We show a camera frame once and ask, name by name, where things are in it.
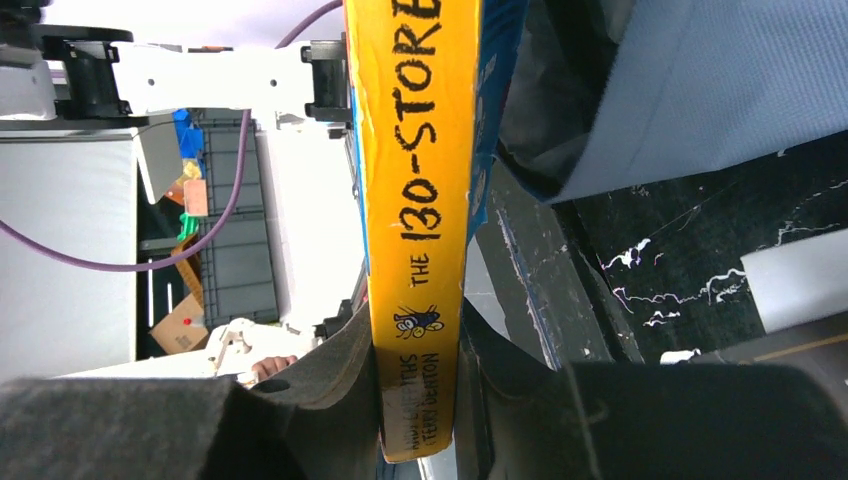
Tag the dark plastic storage crate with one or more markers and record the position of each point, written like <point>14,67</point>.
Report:
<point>236,266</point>

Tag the cardboard box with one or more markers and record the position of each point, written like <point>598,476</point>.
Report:
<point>183,330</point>

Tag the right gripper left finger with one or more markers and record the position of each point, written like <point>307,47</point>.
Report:
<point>317,419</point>

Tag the yellow orange book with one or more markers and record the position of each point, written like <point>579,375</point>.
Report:
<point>429,83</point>

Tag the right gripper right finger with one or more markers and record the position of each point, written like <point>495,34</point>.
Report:
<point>519,419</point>

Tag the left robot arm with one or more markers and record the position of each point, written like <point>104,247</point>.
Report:
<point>84,78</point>

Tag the blue student backpack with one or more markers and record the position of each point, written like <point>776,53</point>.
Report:
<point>610,94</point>

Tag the dark white book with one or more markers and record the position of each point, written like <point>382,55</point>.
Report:
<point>819,347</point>

